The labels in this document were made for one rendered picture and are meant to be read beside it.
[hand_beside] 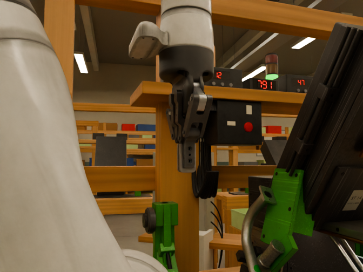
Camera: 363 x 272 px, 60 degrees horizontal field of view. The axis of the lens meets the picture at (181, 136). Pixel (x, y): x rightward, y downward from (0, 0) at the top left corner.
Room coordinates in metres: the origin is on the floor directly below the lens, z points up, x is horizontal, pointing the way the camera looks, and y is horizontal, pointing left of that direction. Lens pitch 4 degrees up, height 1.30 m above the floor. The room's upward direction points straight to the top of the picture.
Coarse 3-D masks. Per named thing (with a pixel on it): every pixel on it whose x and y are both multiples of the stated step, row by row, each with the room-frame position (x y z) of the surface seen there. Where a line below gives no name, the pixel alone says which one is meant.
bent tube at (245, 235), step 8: (264, 192) 0.90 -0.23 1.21; (272, 192) 0.90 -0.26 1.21; (256, 200) 0.91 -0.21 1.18; (264, 200) 0.86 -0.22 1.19; (272, 200) 0.87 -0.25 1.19; (256, 208) 0.91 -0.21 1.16; (248, 216) 0.93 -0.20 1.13; (256, 216) 0.93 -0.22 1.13; (248, 224) 0.93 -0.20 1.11; (248, 232) 0.93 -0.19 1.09; (248, 240) 0.92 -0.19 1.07; (248, 248) 0.90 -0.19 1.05; (248, 256) 0.88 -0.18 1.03; (248, 264) 0.87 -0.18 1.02; (256, 264) 0.86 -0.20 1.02
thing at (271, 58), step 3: (267, 54) 1.26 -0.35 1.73; (270, 54) 1.25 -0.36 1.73; (273, 54) 1.25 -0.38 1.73; (276, 54) 1.26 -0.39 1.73; (267, 57) 1.26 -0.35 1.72; (270, 57) 1.25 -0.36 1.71; (273, 57) 1.25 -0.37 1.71; (276, 57) 1.25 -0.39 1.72; (267, 60) 1.26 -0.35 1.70; (270, 60) 1.25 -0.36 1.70; (273, 60) 1.25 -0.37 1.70; (276, 60) 1.25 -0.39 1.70; (267, 63) 1.26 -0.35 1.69; (270, 63) 1.25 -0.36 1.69; (276, 63) 1.25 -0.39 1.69
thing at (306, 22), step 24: (96, 0) 1.05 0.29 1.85; (120, 0) 1.05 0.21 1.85; (144, 0) 1.07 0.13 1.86; (216, 0) 1.15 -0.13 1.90; (240, 0) 1.18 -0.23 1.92; (264, 0) 1.21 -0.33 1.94; (240, 24) 1.24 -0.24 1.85; (264, 24) 1.24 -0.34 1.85; (288, 24) 1.25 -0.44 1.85; (312, 24) 1.28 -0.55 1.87; (360, 24) 1.37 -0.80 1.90
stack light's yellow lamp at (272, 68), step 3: (273, 63) 1.25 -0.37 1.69; (267, 66) 1.26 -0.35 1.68; (270, 66) 1.25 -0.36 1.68; (273, 66) 1.25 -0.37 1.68; (276, 66) 1.25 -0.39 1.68; (267, 69) 1.26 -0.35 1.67; (270, 69) 1.25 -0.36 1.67; (273, 69) 1.25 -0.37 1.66; (276, 69) 1.25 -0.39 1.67; (267, 72) 1.26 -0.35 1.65; (270, 72) 1.25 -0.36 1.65; (273, 72) 1.25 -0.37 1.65; (276, 72) 1.25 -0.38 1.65
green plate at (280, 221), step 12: (276, 168) 0.91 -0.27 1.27; (276, 180) 0.90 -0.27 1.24; (288, 180) 0.85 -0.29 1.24; (300, 180) 0.81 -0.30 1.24; (276, 192) 0.89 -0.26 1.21; (288, 192) 0.84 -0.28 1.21; (300, 192) 0.83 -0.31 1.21; (276, 204) 0.87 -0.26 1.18; (288, 204) 0.83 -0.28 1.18; (300, 204) 0.83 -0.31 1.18; (276, 216) 0.86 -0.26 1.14; (288, 216) 0.81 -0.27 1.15; (300, 216) 0.83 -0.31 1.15; (264, 228) 0.90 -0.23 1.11; (276, 228) 0.85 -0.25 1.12; (288, 228) 0.80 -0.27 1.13; (300, 228) 0.82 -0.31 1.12; (312, 228) 0.84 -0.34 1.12; (264, 240) 0.89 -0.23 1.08
